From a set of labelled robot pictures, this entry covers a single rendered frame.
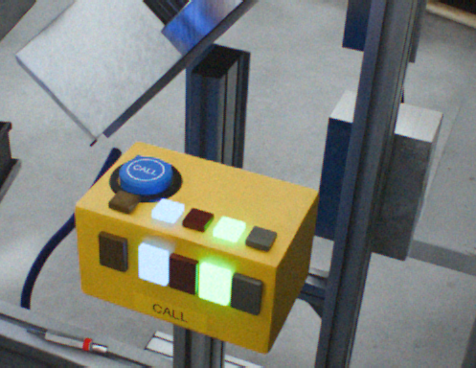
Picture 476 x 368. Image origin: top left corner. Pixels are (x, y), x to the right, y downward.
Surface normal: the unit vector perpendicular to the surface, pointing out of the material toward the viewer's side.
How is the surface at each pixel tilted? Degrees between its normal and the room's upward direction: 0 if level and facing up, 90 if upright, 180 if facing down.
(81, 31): 55
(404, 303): 0
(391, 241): 90
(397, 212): 90
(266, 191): 0
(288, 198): 0
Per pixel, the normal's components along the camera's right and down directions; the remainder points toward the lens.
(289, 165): 0.05, -0.81
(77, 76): 0.22, 0.01
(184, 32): -0.50, 0.61
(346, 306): -0.37, 0.53
